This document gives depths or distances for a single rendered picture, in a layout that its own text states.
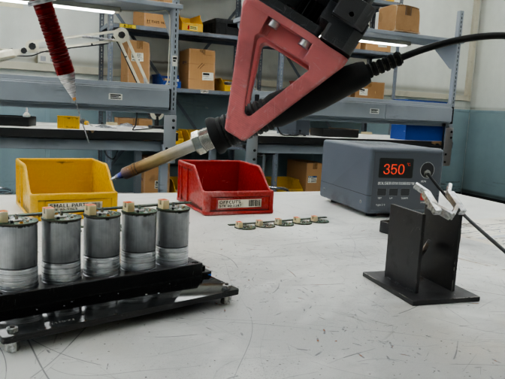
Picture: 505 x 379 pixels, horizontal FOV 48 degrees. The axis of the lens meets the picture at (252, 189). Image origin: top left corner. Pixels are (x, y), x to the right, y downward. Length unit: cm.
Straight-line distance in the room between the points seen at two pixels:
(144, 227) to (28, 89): 229
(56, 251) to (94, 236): 3
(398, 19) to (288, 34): 312
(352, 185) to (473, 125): 586
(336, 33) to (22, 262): 23
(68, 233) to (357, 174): 50
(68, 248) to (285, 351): 15
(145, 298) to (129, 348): 5
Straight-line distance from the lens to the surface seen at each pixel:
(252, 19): 33
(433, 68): 634
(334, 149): 85
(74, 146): 276
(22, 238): 37
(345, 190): 82
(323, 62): 33
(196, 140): 36
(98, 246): 39
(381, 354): 35
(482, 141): 653
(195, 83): 459
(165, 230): 41
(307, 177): 505
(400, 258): 47
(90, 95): 269
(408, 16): 350
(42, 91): 267
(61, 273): 38
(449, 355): 36
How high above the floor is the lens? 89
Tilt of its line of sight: 8 degrees down
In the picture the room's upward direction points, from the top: 3 degrees clockwise
